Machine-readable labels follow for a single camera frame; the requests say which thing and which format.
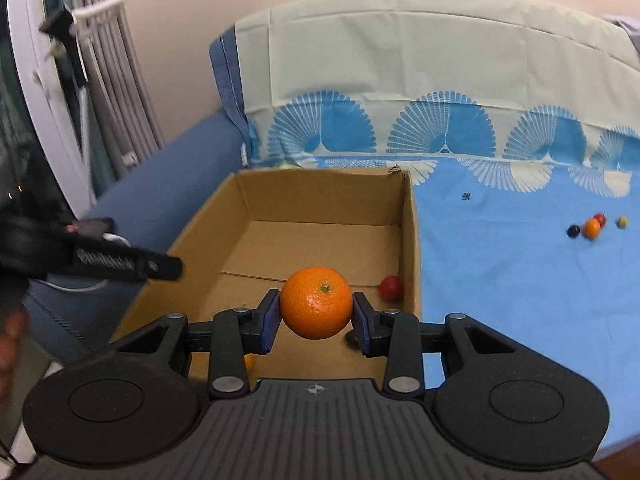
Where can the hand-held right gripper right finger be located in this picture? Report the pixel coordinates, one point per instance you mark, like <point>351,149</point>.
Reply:
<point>361,324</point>

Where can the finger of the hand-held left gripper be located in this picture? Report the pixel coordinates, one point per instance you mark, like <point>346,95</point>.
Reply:
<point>125,260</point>

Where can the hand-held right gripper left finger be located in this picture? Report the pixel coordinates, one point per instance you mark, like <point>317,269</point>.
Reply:
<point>270,321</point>

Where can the orange mandarin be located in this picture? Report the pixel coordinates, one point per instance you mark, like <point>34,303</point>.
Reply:
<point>316,303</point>

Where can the cardboard box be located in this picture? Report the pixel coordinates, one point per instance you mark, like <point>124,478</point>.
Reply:
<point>310,250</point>

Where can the person's left hand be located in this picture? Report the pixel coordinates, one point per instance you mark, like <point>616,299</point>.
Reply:
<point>9,340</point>

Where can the small red fruit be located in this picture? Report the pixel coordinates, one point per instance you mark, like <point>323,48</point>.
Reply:
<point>390,288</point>

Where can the blue sofa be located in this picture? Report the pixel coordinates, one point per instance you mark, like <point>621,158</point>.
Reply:
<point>165,170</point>

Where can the blue fan-print bed sheet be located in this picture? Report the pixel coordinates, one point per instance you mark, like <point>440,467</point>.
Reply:
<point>500,280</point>

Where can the grey curtain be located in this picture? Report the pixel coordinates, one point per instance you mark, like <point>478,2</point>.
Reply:
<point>115,60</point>

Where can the dark purple grape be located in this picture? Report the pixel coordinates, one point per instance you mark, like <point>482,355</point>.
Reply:
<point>573,231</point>

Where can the white plastic hook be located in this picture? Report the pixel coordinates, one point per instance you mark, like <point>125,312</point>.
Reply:
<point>100,10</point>

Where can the small orange kumquat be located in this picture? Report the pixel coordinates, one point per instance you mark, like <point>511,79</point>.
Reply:
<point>592,229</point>

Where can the small red cherry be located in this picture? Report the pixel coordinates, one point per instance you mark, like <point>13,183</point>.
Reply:
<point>600,219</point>

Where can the small yellow-green fruit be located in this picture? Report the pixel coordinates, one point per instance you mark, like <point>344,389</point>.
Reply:
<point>622,222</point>

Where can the grey cloth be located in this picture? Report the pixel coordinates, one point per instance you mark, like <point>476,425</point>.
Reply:
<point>627,32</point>

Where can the white window frame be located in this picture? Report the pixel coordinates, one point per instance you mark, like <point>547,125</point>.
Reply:
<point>45,110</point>

